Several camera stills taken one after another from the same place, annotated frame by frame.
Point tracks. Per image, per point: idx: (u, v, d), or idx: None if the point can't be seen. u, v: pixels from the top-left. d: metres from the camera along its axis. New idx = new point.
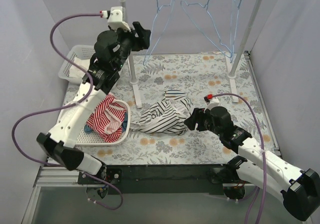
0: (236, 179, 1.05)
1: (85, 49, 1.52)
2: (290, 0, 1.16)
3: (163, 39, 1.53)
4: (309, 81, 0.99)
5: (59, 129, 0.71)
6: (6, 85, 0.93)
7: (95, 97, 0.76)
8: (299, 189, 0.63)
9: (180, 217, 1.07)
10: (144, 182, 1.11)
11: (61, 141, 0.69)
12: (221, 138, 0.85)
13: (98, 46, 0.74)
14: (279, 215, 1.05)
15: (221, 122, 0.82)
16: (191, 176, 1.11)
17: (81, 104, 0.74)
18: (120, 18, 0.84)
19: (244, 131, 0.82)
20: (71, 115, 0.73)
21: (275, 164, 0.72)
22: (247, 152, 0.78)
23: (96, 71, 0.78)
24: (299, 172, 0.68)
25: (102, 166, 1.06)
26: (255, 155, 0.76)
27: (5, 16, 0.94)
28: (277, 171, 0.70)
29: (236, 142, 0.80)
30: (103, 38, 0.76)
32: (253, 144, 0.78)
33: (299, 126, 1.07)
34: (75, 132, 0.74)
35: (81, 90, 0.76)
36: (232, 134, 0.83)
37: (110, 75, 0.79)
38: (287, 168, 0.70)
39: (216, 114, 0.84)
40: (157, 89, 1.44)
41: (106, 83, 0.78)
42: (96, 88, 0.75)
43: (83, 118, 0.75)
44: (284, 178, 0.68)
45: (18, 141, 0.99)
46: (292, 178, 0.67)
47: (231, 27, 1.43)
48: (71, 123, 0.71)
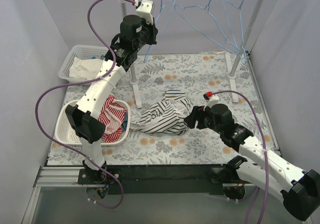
0: (236, 179, 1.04)
1: (85, 50, 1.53)
2: (290, 0, 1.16)
3: (163, 39, 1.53)
4: (310, 81, 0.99)
5: (85, 101, 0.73)
6: (6, 86, 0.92)
7: (116, 73, 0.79)
8: (301, 190, 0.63)
9: (180, 217, 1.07)
10: (144, 182, 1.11)
11: (88, 112, 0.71)
12: (222, 136, 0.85)
13: (124, 24, 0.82)
14: (280, 215, 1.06)
15: (222, 119, 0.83)
16: (191, 176, 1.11)
17: (105, 78, 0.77)
18: (150, 10, 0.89)
19: (245, 129, 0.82)
20: (96, 88, 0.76)
21: (277, 164, 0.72)
22: (248, 152, 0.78)
23: (117, 49, 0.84)
24: (301, 172, 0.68)
25: (102, 166, 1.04)
26: (256, 155, 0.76)
27: (5, 17, 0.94)
28: (279, 171, 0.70)
29: (238, 141, 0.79)
30: (128, 19, 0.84)
32: (255, 143, 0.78)
33: (299, 126, 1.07)
34: (100, 104, 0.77)
35: (104, 67, 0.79)
36: (233, 132, 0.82)
37: (130, 53, 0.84)
38: (289, 168, 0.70)
39: (216, 112, 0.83)
40: (157, 89, 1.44)
41: (126, 60, 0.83)
42: (118, 64, 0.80)
43: (106, 92, 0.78)
44: (286, 178, 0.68)
45: (17, 141, 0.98)
46: (294, 178, 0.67)
47: (231, 27, 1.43)
48: (97, 95, 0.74)
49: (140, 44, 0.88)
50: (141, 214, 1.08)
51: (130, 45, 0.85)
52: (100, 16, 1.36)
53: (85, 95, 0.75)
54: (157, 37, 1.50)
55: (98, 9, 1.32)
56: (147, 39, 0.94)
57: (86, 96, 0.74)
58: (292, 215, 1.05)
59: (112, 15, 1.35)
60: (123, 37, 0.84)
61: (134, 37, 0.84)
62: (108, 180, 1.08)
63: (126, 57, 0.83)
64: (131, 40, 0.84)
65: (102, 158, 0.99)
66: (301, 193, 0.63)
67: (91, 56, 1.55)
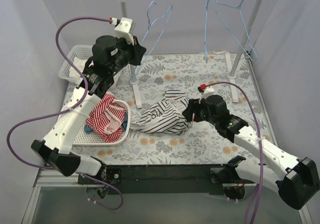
0: (236, 179, 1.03)
1: (85, 50, 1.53)
2: (290, 1, 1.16)
3: (163, 39, 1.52)
4: (309, 81, 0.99)
5: (53, 136, 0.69)
6: (6, 86, 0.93)
7: (89, 102, 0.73)
8: (295, 177, 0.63)
9: (180, 217, 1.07)
10: (144, 182, 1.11)
11: (55, 149, 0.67)
12: (217, 128, 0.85)
13: (97, 48, 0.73)
14: (280, 215, 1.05)
15: (217, 110, 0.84)
16: (191, 176, 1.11)
17: (75, 109, 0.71)
18: (128, 29, 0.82)
19: (240, 120, 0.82)
20: (65, 121, 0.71)
21: (272, 153, 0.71)
22: (243, 141, 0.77)
23: (90, 74, 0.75)
24: (296, 160, 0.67)
25: (102, 166, 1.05)
26: (251, 144, 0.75)
27: (6, 17, 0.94)
28: (274, 160, 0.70)
29: (232, 131, 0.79)
30: (102, 41, 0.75)
32: (250, 132, 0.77)
33: (299, 126, 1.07)
34: (72, 138, 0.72)
35: (75, 95, 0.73)
36: (229, 122, 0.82)
37: (105, 79, 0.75)
38: (284, 156, 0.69)
39: (211, 103, 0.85)
40: (157, 89, 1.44)
41: (100, 87, 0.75)
42: (90, 93, 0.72)
43: (78, 124, 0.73)
44: (280, 167, 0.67)
45: (17, 140, 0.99)
46: (288, 166, 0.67)
47: (230, 26, 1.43)
48: (65, 129, 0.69)
49: (117, 68, 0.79)
50: (141, 214, 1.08)
51: (104, 70, 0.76)
52: (100, 16, 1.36)
53: (53, 129, 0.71)
54: (157, 37, 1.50)
55: (98, 9, 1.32)
56: (127, 61, 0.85)
57: (55, 131, 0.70)
58: (292, 215, 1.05)
59: (112, 15, 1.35)
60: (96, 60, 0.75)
61: (108, 61, 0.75)
62: (108, 180, 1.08)
63: (100, 84, 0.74)
64: (105, 64, 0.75)
65: (97, 162, 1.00)
66: (295, 180, 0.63)
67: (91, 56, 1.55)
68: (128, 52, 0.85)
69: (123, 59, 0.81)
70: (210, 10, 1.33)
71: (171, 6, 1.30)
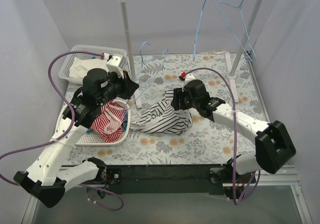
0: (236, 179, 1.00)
1: (85, 50, 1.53)
2: (290, 1, 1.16)
3: (163, 39, 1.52)
4: (309, 81, 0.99)
5: (37, 168, 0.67)
6: (6, 86, 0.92)
7: (75, 133, 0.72)
8: (265, 137, 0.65)
9: (180, 217, 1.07)
10: (144, 183, 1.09)
11: (38, 182, 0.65)
12: (198, 109, 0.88)
13: (87, 80, 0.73)
14: (280, 215, 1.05)
15: (196, 92, 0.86)
16: (191, 176, 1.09)
17: (60, 141, 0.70)
18: (118, 63, 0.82)
19: (219, 99, 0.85)
20: (50, 152, 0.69)
21: (245, 121, 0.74)
22: (220, 116, 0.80)
23: (77, 105, 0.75)
24: (266, 124, 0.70)
25: (102, 166, 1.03)
26: (227, 117, 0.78)
27: (6, 17, 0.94)
28: (246, 127, 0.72)
29: (210, 109, 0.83)
30: (94, 72, 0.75)
32: (226, 107, 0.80)
33: (299, 126, 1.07)
34: (56, 170, 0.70)
35: (61, 126, 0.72)
36: (208, 102, 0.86)
37: (92, 110, 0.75)
38: (255, 122, 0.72)
39: (191, 85, 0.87)
40: (157, 89, 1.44)
41: (87, 118, 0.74)
42: (77, 124, 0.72)
43: (63, 155, 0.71)
44: (252, 131, 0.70)
45: (18, 140, 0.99)
46: (259, 129, 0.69)
47: (230, 26, 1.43)
48: (50, 161, 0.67)
49: (105, 99, 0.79)
50: (141, 214, 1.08)
51: (92, 101, 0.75)
52: (100, 16, 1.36)
53: (37, 161, 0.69)
54: (157, 37, 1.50)
55: (98, 9, 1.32)
56: (117, 94, 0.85)
57: (39, 162, 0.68)
58: (292, 216, 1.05)
59: (112, 15, 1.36)
60: (86, 91, 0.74)
61: (97, 93, 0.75)
62: (108, 180, 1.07)
63: (86, 116, 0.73)
64: (94, 96, 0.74)
65: (94, 165, 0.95)
66: (266, 140, 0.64)
67: (90, 56, 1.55)
68: (119, 85, 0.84)
69: (112, 91, 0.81)
70: (210, 11, 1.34)
71: (171, 5, 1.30)
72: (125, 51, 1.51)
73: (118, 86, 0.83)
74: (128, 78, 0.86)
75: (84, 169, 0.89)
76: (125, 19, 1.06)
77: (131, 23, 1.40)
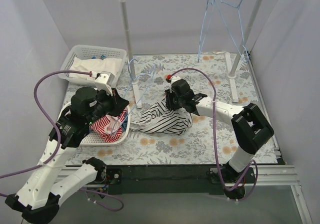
0: (236, 178, 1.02)
1: (85, 50, 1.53)
2: (290, 1, 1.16)
3: (163, 39, 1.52)
4: (309, 81, 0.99)
5: (27, 192, 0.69)
6: (6, 86, 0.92)
7: (63, 155, 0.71)
8: (239, 117, 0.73)
9: (180, 217, 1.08)
10: (144, 183, 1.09)
11: (28, 206, 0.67)
12: (184, 105, 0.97)
13: (76, 99, 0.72)
14: (280, 215, 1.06)
15: (181, 90, 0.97)
16: (191, 176, 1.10)
17: (48, 164, 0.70)
18: (106, 81, 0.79)
19: (201, 94, 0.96)
20: (38, 176, 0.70)
21: (223, 108, 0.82)
22: (203, 108, 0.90)
23: (63, 125, 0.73)
24: (241, 107, 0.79)
25: (102, 166, 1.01)
26: (208, 107, 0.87)
27: (5, 17, 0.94)
28: (225, 112, 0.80)
29: (193, 103, 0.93)
30: (83, 91, 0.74)
32: (207, 99, 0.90)
33: (299, 126, 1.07)
34: (47, 191, 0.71)
35: (48, 149, 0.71)
36: (192, 98, 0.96)
37: (80, 129, 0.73)
38: (232, 107, 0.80)
39: (175, 84, 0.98)
40: (157, 89, 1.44)
41: (74, 138, 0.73)
42: (63, 146, 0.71)
43: (53, 176, 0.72)
44: (229, 115, 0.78)
45: (18, 141, 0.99)
46: (235, 113, 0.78)
47: (230, 27, 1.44)
48: (37, 186, 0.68)
49: (94, 118, 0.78)
50: (142, 214, 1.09)
51: (81, 121, 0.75)
52: (100, 15, 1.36)
53: (27, 184, 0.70)
54: (157, 37, 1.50)
55: (98, 9, 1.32)
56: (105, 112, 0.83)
57: (28, 186, 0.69)
58: (292, 216, 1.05)
59: (112, 15, 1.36)
60: (74, 110, 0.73)
61: (86, 112, 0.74)
62: (108, 180, 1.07)
63: (73, 136, 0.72)
64: (82, 115, 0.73)
65: (91, 168, 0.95)
66: (240, 120, 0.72)
67: (91, 55, 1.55)
68: (108, 102, 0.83)
69: (102, 109, 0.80)
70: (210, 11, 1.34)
71: (171, 5, 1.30)
72: (125, 51, 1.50)
73: (108, 104, 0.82)
74: (116, 95, 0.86)
75: (79, 178, 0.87)
76: (125, 19, 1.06)
77: (132, 23, 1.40)
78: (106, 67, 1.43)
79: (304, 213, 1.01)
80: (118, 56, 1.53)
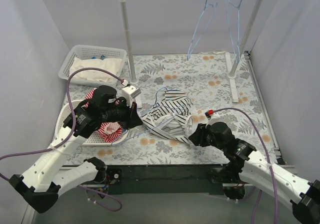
0: (236, 179, 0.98)
1: (85, 49, 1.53)
2: (290, 2, 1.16)
3: (163, 39, 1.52)
4: (309, 81, 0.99)
5: (32, 174, 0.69)
6: (6, 86, 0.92)
7: (73, 144, 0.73)
8: (310, 202, 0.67)
9: (180, 217, 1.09)
10: (144, 182, 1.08)
11: (32, 187, 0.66)
12: (225, 154, 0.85)
13: (98, 92, 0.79)
14: (280, 216, 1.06)
15: (224, 138, 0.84)
16: (191, 176, 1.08)
17: (58, 149, 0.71)
18: (131, 92, 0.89)
19: (247, 144, 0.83)
20: (46, 160, 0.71)
21: (284, 178, 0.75)
22: (253, 167, 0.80)
23: (79, 115, 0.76)
24: (307, 184, 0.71)
25: (101, 167, 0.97)
26: (262, 169, 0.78)
27: (5, 16, 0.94)
28: (286, 185, 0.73)
29: (242, 157, 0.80)
30: (105, 88, 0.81)
32: (259, 158, 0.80)
33: (299, 126, 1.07)
34: (51, 177, 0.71)
35: (60, 134, 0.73)
36: (236, 148, 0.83)
37: (93, 121, 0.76)
38: (295, 181, 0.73)
39: (217, 131, 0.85)
40: (157, 89, 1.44)
41: (86, 128, 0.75)
42: (75, 134, 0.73)
43: (60, 163, 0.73)
44: (294, 192, 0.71)
45: (18, 140, 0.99)
46: (302, 191, 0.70)
47: (230, 27, 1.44)
48: (45, 169, 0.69)
49: (106, 118, 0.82)
50: (142, 213, 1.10)
51: (96, 114, 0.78)
52: (100, 15, 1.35)
53: (33, 166, 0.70)
54: (157, 37, 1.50)
55: (98, 9, 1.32)
56: (118, 119, 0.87)
57: (35, 168, 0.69)
58: (292, 216, 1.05)
59: (112, 15, 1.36)
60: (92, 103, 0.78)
61: (103, 107, 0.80)
62: (108, 180, 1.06)
63: (86, 126, 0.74)
64: (99, 108, 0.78)
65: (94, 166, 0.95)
66: (311, 206, 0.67)
67: (91, 55, 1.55)
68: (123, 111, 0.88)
69: (114, 114, 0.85)
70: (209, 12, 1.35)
71: (171, 5, 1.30)
72: (125, 51, 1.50)
73: (123, 113, 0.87)
74: (134, 109, 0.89)
75: (80, 172, 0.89)
76: (125, 19, 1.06)
77: (131, 23, 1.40)
78: (106, 67, 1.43)
79: None
80: (118, 55, 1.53)
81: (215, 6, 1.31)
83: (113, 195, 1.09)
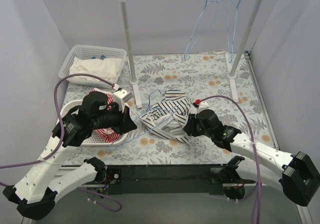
0: (236, 179, 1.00)
1: (85, 50, 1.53)
2: (290, 2, 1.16)
3: (163, 39, 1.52)
4: (309, 81, 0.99)
5: (24, 186, 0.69)
6: (6, 86, 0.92)
7: (62, 153, 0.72)
8: (293, 172, 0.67)
9: (180, 217, 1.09)
10: (144, 182, 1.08)
11: (24, 199, 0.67)
12: (213, 139, 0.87)
13: (88, 99, 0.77)
14: (280, 215, 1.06)
15: (210, 123, 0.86)
16: (191, 176, 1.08)
17: (48, 161, 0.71)
18: (122, 96, 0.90)
19: (233, 128, 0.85)
20: (37, 171, 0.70)
21: (266, 154, 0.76)
22: (238, 148, 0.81)
23: (68, 123, 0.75)
24: (290, 157, 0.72)
25: (102, 168, 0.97)
26: (246, 149, 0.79)
27: (5, 16, 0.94)
28: (269, 160, 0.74)
29: (228, 141, 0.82)
30: (95, 94, 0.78)
32: (244, 139, 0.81)
33: (299, 126, 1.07)
34: (44, 187, 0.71)
35: (50, 145, 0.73)
36: (223, 133, 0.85)
37: (83, 129, 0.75)
38: (278, 155, 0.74)
39: (203, 117, 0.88)
40: (157, 89, 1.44)
41: (76, 137, 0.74)
42: (64, 144, 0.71)
43: (51, 173, 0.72)
44: (277, 165, 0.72)
45: (17, 141, 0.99)
46: (284, 163, 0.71)
47: (230, 27, 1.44)
48: (36, 180, 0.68)
49: (97, 124, 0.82)
50: (142, 213, 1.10)
51: (86, 122, 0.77)
52: (100, 15, 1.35)
53: (25, 178, 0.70)
54: (157, 37, 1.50)
55: (98, 8, 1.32)
56: (109, 124, 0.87)
57: (26, 180, 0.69)
58: (292, 215, 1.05)
59: (112, 15, 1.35)
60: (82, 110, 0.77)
61: (94, 115, 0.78)
62: (108, 180, 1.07)
63: (76, 135, 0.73)
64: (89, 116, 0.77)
65: (90, 170, 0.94)
66: (294, 176, 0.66)
67: (91, 55, 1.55)
68: (115, 116, 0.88)
69: (107, 120, 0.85)
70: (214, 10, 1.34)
71: (171, 5, 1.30)
72: (125, 51, 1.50)
73: (115, 117, 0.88)
74: (127, 114, 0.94)
75: (79, 175, 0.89)
76: (125, 19, 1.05)
77: (131, 23, 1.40)
78: (107, 67, 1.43)
79: (305, 215, 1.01)
80: (118, 55, 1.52)
81: (220, 1, 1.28)
83: (112, 195, 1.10)
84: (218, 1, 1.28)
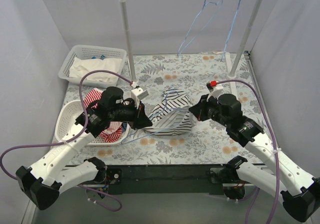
0: (236, 179, 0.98)
1: (85, 50, 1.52)
2: (290, 2, 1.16)
3: (162, 39, 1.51)
4: (309, 81, 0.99)
5: (41, 165, 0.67)
6: (6, 86, 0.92)
7: (83, 140, 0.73)
8: (310, 198, 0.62)
9: (180, 217, 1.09)
10: (144, 182, 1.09)
11: (40, 178, 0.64)
12: (228, 129, 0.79)
13: (105, 94, 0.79)
14: (280, 215, 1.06)
15: (230, 110, 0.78)
16: (191, 176, 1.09)
17: (69, 144, 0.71)
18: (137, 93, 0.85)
19: (254, 124, 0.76)
20: (57, 152, 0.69)
21: (287, 168, 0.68)
22: (257, 150, 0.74)
23: (90, 114, 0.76)
24: (311, 179, 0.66)
25: (102, 168, 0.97)
26: (266, 154, 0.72)
27: (6, 17, 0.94)
28: (289, 176, 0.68)
29: (247, 137, 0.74)
30: (113, 89, 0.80)
32: (265, 141, 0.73)
33: (299, 126, 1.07)
34: (57, 172, 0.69)
35: (72, 130, 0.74)
36: (241, 126, 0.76)
37: (102, 121, 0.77)
38: (299, 173, 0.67)
39: (225, 103, 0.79)
40: (157, 89, 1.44)
41: (96, 128, 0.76)
42: (87, 131, 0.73)
43: (68, 158, 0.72)
44: (295, 185, 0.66)
45: (17, 140, 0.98)
46: (304, 186, 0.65)
47: (230, 27, 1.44)
48: (55, 161, 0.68)
49: (113, 117, 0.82)
50: (143, 213, 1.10)
51: (104, 115, 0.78)
52: (100, 15, 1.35)
53: (43, 158, 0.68)
54: (157, 37, 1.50)
55: (98, 9, 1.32)
56: (126, 119, 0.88)
57: (44, 160, 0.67)
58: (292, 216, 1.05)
59: (112, 15, 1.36)
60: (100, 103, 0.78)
61: (111, 107, 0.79)
62: (108, 180, 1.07)
63: (97, 125, 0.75)
64: (107, 108, 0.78)
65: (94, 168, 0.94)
66: (310, 201, 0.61)
67: (91, 55, 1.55)
68: (131, 112, 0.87)
69: (122, 115, 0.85)
70: (217, 13, 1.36)
71: (171, 5, 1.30)
72: (125, 51, 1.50)
73: (131, 113, 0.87)
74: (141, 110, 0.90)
75: (81, 172, 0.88)
76: (125, 19, 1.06)
77: (131, 23, 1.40)
78: (107, 68, 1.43)
79: None
80: (118, 56, 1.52)
81: (219, 3, 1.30)
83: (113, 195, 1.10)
84: (218, 3, 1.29)
